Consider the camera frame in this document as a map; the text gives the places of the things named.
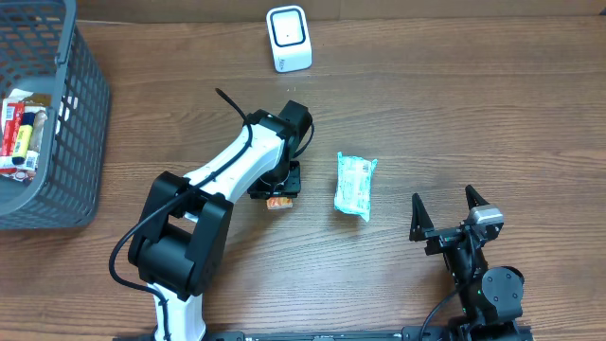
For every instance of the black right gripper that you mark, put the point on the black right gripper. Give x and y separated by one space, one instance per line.
448 238

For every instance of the orange snack packet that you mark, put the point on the orange snack packet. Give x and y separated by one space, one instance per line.
276 203

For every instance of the teal tissue packet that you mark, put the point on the teal tissue packet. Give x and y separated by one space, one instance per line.
353 188

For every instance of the white patterned wrapper packet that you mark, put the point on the white patterned wrapper packet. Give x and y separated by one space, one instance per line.
26 171

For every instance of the yellow highlighter black cap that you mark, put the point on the yellow highlighter black cap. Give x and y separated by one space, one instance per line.
24 134

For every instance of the red snack bar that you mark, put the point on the red snack bar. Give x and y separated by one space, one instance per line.
12 114

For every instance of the brown transparent snack bag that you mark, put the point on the brown transparent snack bag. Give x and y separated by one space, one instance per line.
37 104

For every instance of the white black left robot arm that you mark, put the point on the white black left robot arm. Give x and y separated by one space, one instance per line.
178 243

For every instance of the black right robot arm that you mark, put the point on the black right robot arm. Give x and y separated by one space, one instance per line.
491 298

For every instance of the white barcode scanner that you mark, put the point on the white barcode scanner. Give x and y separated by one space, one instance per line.
289 38

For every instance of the grey plastic mesh basket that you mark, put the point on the grey plastic mesh basket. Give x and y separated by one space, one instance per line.
42 51

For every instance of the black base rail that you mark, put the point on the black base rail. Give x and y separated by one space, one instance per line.
405 334

